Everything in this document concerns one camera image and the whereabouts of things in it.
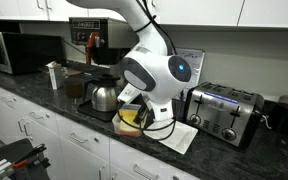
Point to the black pegboard cart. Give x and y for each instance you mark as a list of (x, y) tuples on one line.
[(13, 152)]

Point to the brown cup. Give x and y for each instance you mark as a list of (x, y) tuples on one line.
[(73, 87)]

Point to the white square plate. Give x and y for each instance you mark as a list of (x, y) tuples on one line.
[(178, 137)]

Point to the silver four-slot toaster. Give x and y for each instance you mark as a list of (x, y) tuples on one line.
[(229, 114)]

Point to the yellow toasted bread slice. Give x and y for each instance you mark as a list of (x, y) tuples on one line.
[(127, 117)]

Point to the commercial coffee maker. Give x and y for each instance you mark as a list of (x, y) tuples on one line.
[(106, 41)]

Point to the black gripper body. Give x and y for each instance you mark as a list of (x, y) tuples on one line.
[(142, 112)]

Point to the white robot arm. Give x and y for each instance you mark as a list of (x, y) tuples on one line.
[(150, 66)]

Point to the black microwave oven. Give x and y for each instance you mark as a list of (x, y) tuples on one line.
[(28, 53)]

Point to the orange black clamp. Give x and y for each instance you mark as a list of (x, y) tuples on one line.
[(35, 156)]

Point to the steel coffee carafe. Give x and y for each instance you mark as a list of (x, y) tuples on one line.
[(105, 92)]

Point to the small whiteboard with writing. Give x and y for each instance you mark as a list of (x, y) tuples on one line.
[(195, 58)]

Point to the clear plastic lunch box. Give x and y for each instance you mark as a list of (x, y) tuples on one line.
[(119, 129)]

